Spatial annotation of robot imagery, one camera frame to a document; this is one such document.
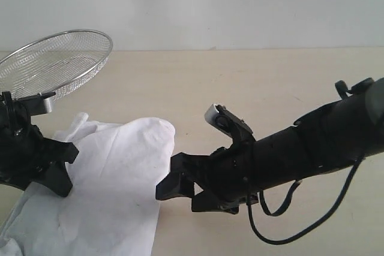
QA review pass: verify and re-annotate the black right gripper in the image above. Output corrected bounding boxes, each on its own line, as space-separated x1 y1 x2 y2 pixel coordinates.
155 144 256 214

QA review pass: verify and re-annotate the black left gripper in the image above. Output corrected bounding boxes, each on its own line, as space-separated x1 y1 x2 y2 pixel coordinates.
1 92 79 197

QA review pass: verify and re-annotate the white t-shirt red Chinese logo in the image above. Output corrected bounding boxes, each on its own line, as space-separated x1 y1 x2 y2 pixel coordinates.
1 113 175 255

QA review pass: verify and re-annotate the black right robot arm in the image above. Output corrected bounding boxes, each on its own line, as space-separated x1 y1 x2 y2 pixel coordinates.
155 79 383 214

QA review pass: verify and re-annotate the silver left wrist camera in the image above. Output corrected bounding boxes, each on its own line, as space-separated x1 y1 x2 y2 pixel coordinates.
13 91 56 116

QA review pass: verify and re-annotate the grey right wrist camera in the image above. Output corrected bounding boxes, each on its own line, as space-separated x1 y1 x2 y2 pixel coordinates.
204 104 256 144

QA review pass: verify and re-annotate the metal wire mesh basket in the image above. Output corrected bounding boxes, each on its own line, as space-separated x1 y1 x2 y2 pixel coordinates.
1 29 113 100

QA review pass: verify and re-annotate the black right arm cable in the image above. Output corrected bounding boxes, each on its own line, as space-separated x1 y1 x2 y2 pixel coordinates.
245 156 365 244

